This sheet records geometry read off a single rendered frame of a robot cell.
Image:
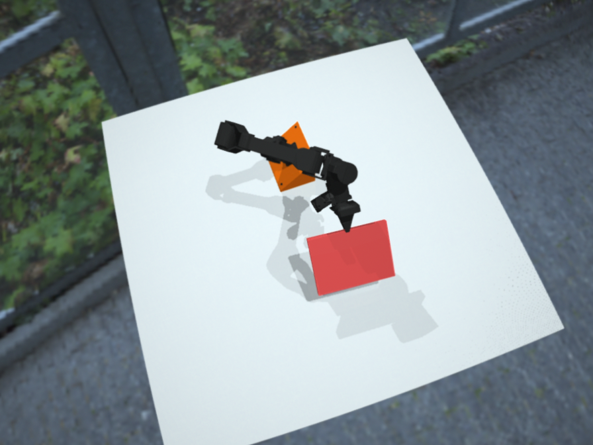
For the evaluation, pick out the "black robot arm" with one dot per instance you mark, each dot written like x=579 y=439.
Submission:
x=235 y=138

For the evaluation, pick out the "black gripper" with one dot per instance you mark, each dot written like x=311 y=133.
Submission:
x=344 y=209

